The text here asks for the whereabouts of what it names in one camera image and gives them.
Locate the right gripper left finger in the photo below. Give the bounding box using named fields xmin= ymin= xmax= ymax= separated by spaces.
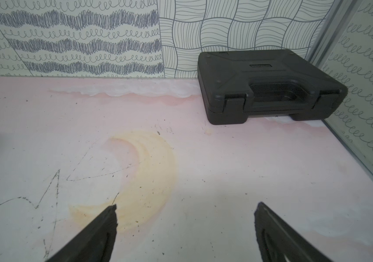
xmin=49 ymin=205 xmax=118 ymax=262

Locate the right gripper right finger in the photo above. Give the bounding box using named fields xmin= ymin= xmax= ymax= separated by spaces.
xmin=254 ymin=202 xmax=332 ymax=262

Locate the black plastic tool case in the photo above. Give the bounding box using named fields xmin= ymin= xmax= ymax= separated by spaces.
xmin=197 ymin=49 xmax=348 ymax=125

